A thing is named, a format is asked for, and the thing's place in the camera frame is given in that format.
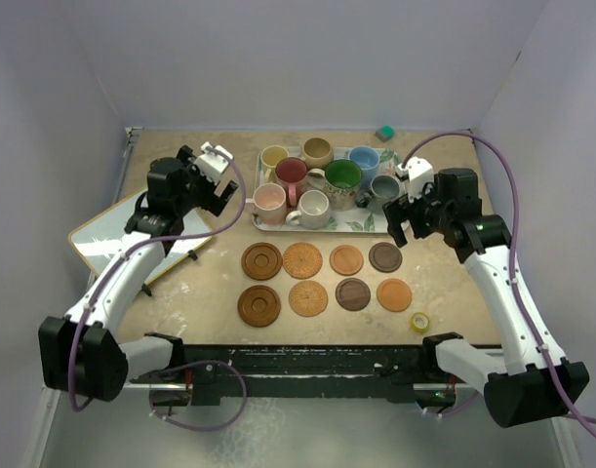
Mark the tan wooden cup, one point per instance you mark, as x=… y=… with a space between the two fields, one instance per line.
x=317 y=153

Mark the yellow mug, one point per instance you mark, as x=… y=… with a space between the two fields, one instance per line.
x=269 y=159

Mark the dark wood coaster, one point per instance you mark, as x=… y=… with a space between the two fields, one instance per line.
x=385 y=257

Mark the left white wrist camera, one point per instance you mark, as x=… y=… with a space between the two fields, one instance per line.
x=213 y=161

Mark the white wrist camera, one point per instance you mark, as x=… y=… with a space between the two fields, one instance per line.
x=213 y=161
x=414 y=174

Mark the black aluminium base frame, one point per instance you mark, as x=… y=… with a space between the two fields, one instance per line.
x=388 y=372

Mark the green floral mug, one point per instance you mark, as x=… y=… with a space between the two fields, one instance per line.
x=340 y=182

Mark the yellow tape roll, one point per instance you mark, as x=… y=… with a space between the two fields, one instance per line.
x=420 y=322

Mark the light blue cup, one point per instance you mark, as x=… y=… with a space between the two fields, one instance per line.
x=367 y=159

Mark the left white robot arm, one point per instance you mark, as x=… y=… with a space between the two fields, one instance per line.
x=112 y=292

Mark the dark walnut round coaster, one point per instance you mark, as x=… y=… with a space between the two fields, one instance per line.
x=352 y=294

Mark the grey cup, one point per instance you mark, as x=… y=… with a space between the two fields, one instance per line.
x=383 y=189

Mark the white beige mug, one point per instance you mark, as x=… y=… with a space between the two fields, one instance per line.
x=312 y=213

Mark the floral serving tray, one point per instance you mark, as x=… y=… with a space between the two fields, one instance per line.
x=356 y=220

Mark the light wood round coaster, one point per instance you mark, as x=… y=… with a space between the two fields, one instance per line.
x=346 y=260

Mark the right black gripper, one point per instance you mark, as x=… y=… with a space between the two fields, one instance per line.
x=401 y=209

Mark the large brown ringed saucer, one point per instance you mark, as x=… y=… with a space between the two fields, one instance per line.
x=259 y=306

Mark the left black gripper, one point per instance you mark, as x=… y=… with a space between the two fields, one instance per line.
x=211 y=202

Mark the brown ringed wooden saucer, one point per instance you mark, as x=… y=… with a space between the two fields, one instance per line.
x=261 y=261

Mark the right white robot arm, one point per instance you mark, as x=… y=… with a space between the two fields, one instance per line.
x=502 y=302

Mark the green eraser block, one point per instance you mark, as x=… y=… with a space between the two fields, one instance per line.
x=385 y=133

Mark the small whiteboard wooden frame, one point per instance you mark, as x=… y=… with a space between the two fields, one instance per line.
x=99 y=239

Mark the red pink mug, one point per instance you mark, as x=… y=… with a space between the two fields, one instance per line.
x=291 y=174

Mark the woven rattan coaster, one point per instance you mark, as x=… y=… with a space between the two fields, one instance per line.
x=308 y=298
x=302 y=260

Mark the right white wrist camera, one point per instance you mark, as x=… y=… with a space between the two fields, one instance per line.
x=414 y=174

